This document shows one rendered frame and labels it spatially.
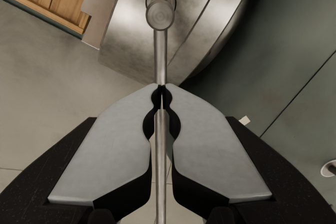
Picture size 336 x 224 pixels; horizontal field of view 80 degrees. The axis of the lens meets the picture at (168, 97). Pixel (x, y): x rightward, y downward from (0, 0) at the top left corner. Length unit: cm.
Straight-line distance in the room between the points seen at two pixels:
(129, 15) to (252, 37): 15
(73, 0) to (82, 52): 99
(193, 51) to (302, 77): 14
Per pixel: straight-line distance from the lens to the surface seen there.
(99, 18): 38
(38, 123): 197
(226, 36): 31
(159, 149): 22
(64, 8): 64
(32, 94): 186
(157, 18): 16
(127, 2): 25
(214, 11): 26
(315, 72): 31
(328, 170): 43
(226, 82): 28
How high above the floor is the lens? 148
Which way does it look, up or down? 65 degrees down
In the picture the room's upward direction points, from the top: 170 degrees clockwise
